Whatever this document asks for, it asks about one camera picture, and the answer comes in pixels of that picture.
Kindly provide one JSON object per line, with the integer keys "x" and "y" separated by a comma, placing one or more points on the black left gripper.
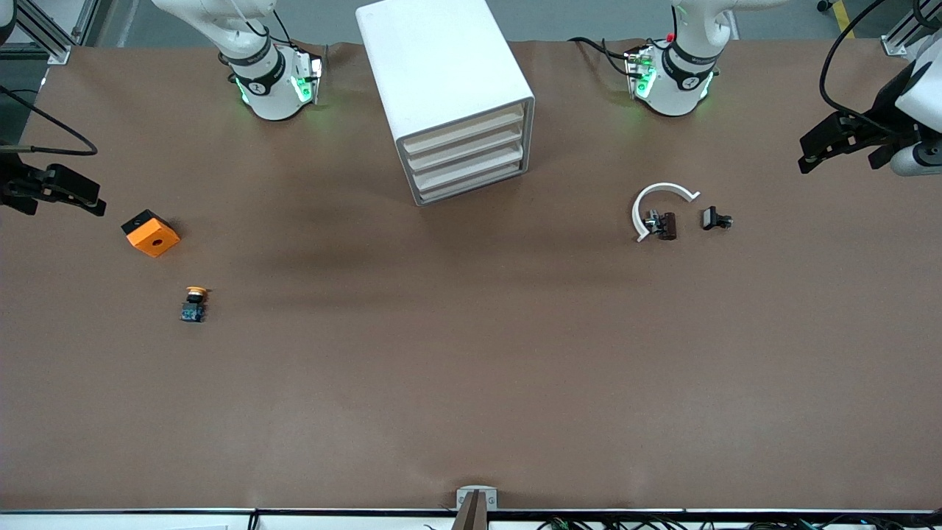
{"x": 887, "y": 108}

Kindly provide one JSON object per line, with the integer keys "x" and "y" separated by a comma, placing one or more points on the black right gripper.
{"x": 13, "y": 183}

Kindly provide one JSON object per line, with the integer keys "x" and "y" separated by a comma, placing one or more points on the white plastic drawer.
{"x": 441, "y": 185}
{"x": 441, "y": 168}
{"x": 441, "y": 152}
{"x": 441, "y": 136}

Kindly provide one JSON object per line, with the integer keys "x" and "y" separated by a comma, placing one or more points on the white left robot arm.
{"x": 677, "y": 81}

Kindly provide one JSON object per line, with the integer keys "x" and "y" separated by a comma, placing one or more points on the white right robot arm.
{"x": 265, "y": 81}

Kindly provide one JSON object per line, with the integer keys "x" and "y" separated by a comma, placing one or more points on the white drawer cabinet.
{"x": 441, "y": 66}

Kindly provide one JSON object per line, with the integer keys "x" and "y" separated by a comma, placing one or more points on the orange box with hole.
{"x": 140, "y": 235}

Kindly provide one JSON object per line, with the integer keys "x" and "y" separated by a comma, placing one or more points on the small black clip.
{"x": 710, "y": 218}

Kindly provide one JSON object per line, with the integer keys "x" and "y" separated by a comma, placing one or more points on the white curved plastic piece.
{"x": 662, "y": 186}

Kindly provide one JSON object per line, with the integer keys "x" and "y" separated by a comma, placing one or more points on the small brown block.
{"x": 667, "y": 226}

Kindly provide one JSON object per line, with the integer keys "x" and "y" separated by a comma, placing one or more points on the small silver metal clip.
{"x": 652, "y": 221}

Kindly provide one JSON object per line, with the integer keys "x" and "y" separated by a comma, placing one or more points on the brown table cover sheet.
{"x": 471, "y": 353}

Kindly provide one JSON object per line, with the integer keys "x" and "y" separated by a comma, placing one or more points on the aluminium frame profile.
{"x": 898, "y": 37}
{"x": 51, "y": 40}

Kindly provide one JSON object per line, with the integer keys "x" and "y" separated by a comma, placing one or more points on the yellow push button switch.
{"x": 193, "y": 309}

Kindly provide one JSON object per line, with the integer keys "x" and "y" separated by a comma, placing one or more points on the white table edge rail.
{"x": 147, "y": 520}

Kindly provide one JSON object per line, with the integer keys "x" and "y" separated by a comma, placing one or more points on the grey metal mount bracket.
{"x": 464, "y": 497}

